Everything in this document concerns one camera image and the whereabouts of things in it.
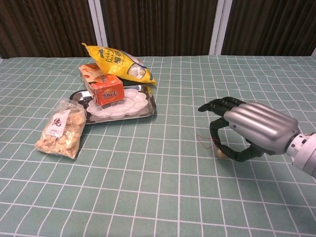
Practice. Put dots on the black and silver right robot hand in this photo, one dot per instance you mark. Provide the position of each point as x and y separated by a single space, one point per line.
261 123

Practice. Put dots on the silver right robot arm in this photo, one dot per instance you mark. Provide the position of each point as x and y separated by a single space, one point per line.
304 153

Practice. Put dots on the green checkered tablecloth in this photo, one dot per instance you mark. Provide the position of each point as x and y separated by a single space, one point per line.
158 185

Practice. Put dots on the white flower-shaped plate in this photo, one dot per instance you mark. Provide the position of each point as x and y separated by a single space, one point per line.
133 101

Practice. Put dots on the orange cardboard box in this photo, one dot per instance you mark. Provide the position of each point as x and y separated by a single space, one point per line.
108 92

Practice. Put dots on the yellow marshmallow bag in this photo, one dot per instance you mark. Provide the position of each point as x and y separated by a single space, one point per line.
116 64

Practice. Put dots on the beige and orange snack pack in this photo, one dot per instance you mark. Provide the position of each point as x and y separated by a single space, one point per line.
89 72

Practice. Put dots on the stainless steel tray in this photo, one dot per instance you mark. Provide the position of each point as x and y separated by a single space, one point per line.
80 97

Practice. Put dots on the clear bag of snacks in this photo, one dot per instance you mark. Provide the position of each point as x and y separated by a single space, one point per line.
61 133

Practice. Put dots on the white partition post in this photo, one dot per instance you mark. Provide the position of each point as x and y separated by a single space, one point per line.
219 27
98 24

